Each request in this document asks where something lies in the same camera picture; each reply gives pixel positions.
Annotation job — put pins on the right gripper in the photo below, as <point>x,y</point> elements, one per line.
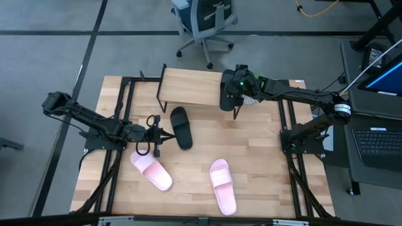
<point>245,84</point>

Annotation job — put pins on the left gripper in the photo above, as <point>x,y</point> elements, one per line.
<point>157,135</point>

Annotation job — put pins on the black slide sandal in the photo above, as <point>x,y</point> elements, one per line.
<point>181,128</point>
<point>225,94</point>

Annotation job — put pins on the pink slide sandal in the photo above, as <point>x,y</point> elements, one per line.
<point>152,171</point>
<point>223,188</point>

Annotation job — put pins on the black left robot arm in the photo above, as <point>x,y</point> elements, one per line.
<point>94,120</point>

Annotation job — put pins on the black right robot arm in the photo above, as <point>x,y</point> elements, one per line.
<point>301,92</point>

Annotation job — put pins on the wooden shelf black metal legs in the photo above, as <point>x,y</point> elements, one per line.
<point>188,86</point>

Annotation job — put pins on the white triangle pattern plant pot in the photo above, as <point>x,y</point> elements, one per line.
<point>249,100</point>

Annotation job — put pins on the grey office chair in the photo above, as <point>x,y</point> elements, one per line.
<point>204,19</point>

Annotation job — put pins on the black desk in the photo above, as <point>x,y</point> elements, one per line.
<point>355,103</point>
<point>355,175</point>

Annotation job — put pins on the black power adapter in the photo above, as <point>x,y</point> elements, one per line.
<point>375,58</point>

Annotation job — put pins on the monitor with blue screen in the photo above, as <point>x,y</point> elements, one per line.
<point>386,78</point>

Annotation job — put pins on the black metal stand leg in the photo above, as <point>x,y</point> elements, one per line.
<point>377,28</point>

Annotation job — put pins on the black laptop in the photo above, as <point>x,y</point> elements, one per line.
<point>377,144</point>

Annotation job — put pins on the black furniture foot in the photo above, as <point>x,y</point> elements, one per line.
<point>9,144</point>

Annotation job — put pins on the black aluminium table frame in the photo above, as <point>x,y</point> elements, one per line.
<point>144,78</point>

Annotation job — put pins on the silver metal bracket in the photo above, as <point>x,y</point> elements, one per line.
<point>290,223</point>
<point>116,221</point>

